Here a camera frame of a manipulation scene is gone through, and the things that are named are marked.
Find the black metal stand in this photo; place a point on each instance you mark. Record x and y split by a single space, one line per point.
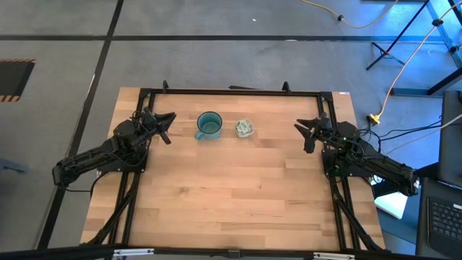
445 82

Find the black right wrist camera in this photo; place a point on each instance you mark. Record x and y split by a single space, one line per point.
323 121

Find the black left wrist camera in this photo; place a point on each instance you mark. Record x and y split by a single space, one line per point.
148 115

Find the black laptop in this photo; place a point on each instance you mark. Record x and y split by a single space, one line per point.
445 220

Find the black aluminium table frame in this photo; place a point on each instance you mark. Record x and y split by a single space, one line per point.
216 92

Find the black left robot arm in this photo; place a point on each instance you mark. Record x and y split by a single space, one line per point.
90 159

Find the dark grey equipment box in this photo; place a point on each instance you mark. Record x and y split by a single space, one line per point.
451 144

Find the pale green sachet packet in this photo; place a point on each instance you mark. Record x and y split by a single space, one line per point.
243 128

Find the hazard-striped floor hatch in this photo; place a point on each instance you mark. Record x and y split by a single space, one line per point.
14 79

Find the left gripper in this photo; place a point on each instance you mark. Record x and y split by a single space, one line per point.
149 130

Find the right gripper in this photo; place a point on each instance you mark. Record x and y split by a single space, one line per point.
328 133

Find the clear plastic container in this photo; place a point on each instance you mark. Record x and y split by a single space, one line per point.
236 127

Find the teal ceramic mug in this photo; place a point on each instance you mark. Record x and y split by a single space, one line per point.
209 126

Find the silver metal bracket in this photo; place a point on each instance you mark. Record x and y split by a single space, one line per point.
133 252
334 256

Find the white flat board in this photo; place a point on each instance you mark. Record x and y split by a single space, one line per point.
393 206

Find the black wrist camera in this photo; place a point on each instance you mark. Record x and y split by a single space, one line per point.
323 121
148 115

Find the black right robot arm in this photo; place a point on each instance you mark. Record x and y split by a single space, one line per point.
382 166

